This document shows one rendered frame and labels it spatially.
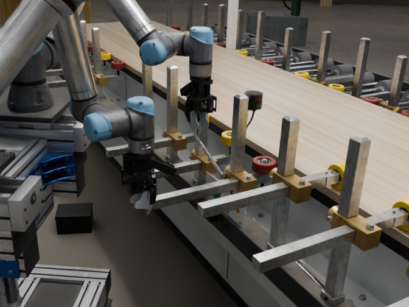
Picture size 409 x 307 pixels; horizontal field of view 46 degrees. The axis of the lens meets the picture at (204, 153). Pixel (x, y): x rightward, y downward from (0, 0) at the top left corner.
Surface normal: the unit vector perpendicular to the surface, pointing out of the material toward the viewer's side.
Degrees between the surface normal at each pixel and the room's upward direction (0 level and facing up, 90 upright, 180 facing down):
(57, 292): 0
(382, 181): 0
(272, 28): 90
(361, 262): 90
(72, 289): 0
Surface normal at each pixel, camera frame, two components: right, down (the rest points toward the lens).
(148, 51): -0.29, 0.38
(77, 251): 0.04, -0.91
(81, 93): 0.20, 0.47
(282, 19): -0.05, 0.40
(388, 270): -0.87, 0.18
